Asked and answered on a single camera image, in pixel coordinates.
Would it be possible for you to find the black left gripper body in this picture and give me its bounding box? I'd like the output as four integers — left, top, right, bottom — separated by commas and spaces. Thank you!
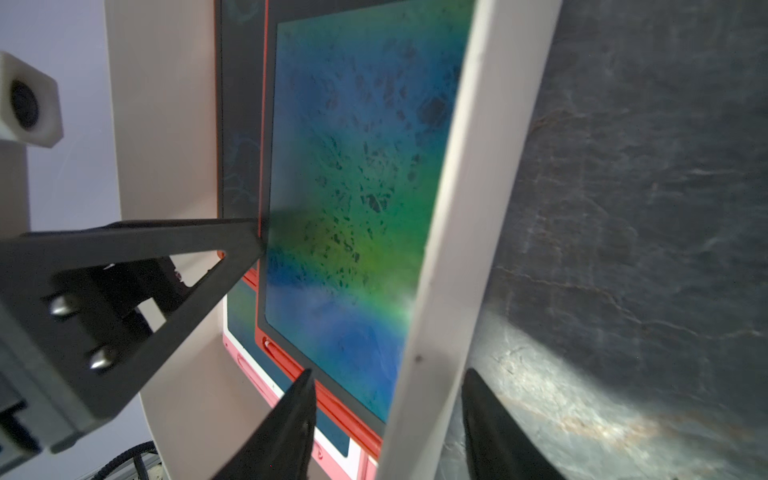
1, 293, 150, 473

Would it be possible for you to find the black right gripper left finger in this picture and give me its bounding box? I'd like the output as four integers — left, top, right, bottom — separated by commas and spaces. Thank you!
214, 369, 317, 480

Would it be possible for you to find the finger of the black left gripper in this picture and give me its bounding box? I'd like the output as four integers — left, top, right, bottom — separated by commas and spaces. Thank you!
1, 219, 265, 392

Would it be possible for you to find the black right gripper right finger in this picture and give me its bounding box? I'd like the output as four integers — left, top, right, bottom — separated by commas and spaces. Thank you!
461, 368, 564, 480

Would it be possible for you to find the large red writing tablet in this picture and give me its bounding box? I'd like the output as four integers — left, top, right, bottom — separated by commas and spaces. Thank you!
256, 1, 474, 455

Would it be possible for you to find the pink writing tablet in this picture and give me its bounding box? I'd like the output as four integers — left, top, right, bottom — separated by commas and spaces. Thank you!
221, 332, 379, 480

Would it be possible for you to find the white writing tablet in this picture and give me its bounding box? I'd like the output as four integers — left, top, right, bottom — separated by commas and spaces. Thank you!
223, 275, 368, 480

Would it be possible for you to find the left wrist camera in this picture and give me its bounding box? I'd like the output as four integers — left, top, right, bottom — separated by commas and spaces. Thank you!
1, 51, 64, 148

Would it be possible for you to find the black frame writing tablet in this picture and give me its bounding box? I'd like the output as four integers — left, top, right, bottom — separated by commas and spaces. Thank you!
214, 1, 266, 218

